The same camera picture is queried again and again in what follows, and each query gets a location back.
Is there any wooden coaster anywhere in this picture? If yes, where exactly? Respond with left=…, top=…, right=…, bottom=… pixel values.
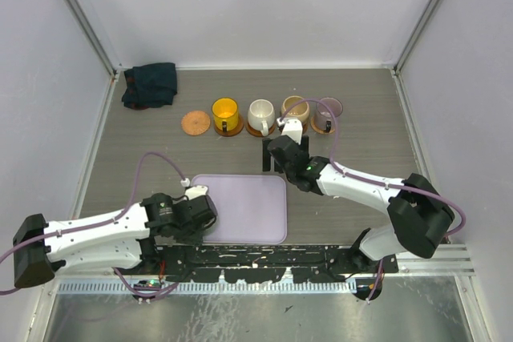
left=214, top=115, right=244, bottom=137
left=245, top=120, right=276, bottom=138
left=277, top=119, right=309, bottom=134

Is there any woven rattan coaster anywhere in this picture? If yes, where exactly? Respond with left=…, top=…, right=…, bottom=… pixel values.
left=181, top=111, right=211, bottom=136
left=310, top=117, right=336, bottom=135

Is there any purple translucent cup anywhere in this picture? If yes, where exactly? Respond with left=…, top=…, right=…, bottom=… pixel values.
left=313, top=97, right=343, bottom=131

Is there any beige ceramic mug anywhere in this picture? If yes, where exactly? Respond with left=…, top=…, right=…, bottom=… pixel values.
left=281, top=95, right=310, bottom=126

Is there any white ceramic mug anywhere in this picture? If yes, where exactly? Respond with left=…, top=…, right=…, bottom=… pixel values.
left=247, top=99, right=276, bottom=137

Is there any lilac plastic tray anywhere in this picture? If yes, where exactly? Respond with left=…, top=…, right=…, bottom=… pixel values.
left=192, top=174, right=288, bottom=245

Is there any yellow translucent cup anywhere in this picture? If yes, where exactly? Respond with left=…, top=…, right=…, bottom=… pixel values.
left=212, top=98, right=239, bottom=133

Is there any grey ceramic mug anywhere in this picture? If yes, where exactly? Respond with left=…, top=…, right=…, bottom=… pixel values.
left=175, top=234, right=204, bottom=246

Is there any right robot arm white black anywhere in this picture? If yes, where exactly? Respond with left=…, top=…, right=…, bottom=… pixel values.
left=262, top=135, right=454, bottom=273

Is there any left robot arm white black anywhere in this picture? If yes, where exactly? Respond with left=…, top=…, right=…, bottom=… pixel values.
left=13, top=191, right=217, bottom=289

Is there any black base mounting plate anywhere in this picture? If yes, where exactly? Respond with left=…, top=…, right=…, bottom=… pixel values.
left=120, top=245, right=378, bottom=284

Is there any dark blue folded cloth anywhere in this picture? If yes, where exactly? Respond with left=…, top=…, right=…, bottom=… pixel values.
left=122, top=62, right=178, bottom=111

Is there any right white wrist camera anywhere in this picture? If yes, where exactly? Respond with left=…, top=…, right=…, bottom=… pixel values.
left=277, top=117, right=303, bottom=145

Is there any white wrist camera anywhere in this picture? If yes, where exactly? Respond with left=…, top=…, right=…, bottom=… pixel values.
left=180, top=178, right=208, bottom=199
left=277, top=117, right=303, bottom=145

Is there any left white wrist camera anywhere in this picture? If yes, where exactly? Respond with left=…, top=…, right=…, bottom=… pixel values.
left=180, top=178, right=208, bottom=199

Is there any grey slotted cable duct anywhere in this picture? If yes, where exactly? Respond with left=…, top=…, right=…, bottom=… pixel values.
left=57, top=280, right=357, bottom=295

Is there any aluminium frame rail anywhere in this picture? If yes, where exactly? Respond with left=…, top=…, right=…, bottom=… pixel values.
left=39, top=244, right=476, bottom=278

